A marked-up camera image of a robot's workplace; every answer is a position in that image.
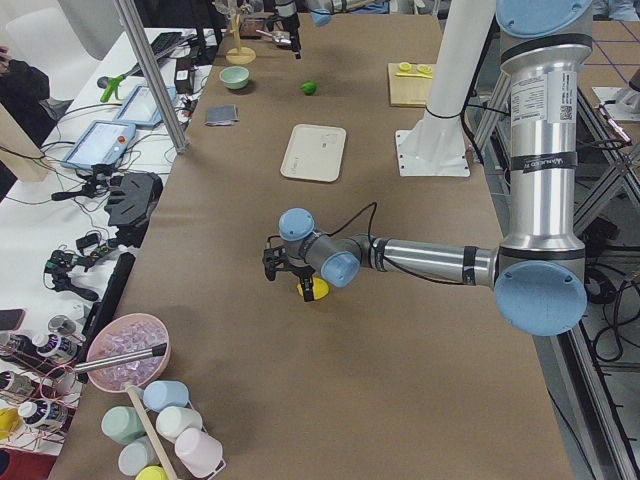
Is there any green lime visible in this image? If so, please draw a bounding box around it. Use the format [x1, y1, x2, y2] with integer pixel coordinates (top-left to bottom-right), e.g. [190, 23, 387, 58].
[300, 81, 317, 96]

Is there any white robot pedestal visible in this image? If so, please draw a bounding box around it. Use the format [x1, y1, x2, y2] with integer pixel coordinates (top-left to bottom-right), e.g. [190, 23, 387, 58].
[396, 0, 496, 177]

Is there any wooden mug tree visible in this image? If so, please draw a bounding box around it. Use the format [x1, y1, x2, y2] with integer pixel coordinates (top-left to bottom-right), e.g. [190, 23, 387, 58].
[213, 0, 256, 65]

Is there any blue cup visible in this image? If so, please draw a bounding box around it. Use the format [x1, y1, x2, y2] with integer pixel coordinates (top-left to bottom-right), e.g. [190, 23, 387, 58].
[143, 380, 190, 412]

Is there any pink bowl with ice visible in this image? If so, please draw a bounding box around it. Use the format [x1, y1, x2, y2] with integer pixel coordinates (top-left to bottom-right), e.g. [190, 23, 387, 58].
[87, 313, 171, 393]

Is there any white cup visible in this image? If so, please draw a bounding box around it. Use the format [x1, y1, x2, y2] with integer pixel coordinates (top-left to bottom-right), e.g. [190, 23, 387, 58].
[156, 406, 203, 443]

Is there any cream rabbit tray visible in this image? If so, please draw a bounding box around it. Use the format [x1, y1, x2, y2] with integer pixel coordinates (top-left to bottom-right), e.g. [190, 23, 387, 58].
[280, 124, 347, 183]

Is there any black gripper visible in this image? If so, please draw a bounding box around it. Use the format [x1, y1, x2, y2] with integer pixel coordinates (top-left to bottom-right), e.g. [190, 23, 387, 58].
[287, 262, 315, 302]
[288, 17, 301, 60]

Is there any mint green bowl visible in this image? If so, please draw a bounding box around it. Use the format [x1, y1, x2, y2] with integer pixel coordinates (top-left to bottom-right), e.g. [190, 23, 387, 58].
[219, 66, 250, 91]

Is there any green cup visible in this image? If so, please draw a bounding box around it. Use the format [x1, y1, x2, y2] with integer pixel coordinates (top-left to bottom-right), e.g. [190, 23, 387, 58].
[101, 406, 146, 446]

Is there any yellow cup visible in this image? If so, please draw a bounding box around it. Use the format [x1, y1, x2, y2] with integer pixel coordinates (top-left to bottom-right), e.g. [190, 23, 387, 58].
[135, 465, 169, 480]

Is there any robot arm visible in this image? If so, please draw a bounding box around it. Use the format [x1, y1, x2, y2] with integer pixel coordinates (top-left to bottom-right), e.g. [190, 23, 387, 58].
[274, 0, 389, 60]
[263, 1, 592, 336]

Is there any wooden cutting board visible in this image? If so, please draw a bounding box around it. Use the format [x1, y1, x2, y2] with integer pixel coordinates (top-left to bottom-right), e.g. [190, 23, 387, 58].
[387, 61, 435, 107]

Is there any grey cup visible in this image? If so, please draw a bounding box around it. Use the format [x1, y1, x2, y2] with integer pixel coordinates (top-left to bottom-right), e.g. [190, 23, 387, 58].
[118, 436, 160, 476]

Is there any metal scoop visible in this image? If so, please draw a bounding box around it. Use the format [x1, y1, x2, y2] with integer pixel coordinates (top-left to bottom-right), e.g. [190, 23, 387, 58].
[257, 30, 291, 49]

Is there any yellow lemon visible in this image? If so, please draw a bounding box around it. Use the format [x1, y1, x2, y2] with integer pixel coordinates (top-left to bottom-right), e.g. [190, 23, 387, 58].
[297, 277, 330, 301]

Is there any grey folded cloth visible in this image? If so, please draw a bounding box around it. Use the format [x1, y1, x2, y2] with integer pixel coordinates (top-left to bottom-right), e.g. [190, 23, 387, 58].
[205, 104, 238, 126]

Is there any teach pendant tablet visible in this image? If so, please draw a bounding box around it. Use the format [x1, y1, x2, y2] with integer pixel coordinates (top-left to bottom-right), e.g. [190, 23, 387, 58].
[113, 84, 162, 129]
[61, 120, 137, 170]

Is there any aluminium frame post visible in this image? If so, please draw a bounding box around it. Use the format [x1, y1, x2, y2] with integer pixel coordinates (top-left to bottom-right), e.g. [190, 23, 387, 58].
[113, 0, 188, 154]

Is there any pink cup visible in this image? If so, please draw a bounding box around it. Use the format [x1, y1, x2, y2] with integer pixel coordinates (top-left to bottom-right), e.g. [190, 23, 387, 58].
[174, 428, 226, 479]

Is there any wooden stick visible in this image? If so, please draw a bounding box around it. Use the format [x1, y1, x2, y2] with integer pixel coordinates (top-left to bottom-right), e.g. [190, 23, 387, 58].
[125, 383, 178, 480]

